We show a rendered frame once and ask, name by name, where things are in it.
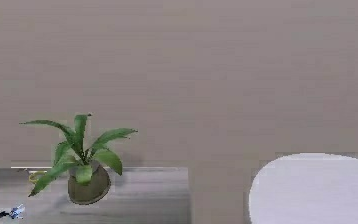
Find green houseplant in brown pot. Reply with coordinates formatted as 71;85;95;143
19;113;139;206

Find grey wooden table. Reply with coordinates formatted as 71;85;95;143
0;166;191;224

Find white round table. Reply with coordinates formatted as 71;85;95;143
248;152;358;224

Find small blue black object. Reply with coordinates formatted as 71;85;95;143
0;203;26;221

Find small yellow ring object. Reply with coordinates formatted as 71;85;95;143
28;170;47;185

